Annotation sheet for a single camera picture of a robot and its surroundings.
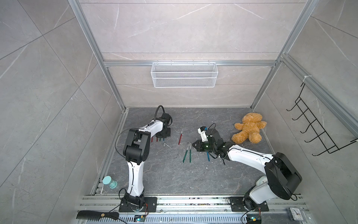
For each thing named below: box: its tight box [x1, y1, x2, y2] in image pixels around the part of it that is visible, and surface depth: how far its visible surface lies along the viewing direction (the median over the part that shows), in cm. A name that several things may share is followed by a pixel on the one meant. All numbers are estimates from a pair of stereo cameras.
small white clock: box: [289, 207, 304, 221], surface depth 70 cm
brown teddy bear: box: [231, 112, 268, 145], surface depth 97 cm
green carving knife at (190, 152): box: [188, 142, 192, 163], surface depth 94 cm
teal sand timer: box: [102, 175, 118, 189], surface depth 76 cm
